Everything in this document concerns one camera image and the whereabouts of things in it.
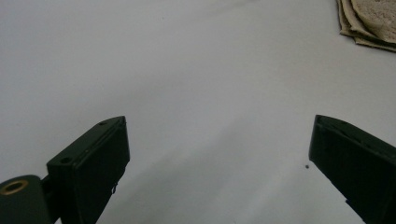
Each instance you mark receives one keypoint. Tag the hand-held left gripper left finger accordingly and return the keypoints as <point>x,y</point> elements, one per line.
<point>93,168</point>

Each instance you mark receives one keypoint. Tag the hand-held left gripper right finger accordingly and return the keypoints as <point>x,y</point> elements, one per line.
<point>355,158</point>

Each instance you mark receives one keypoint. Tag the beige folded cloth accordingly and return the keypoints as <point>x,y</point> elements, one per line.
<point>370,21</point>

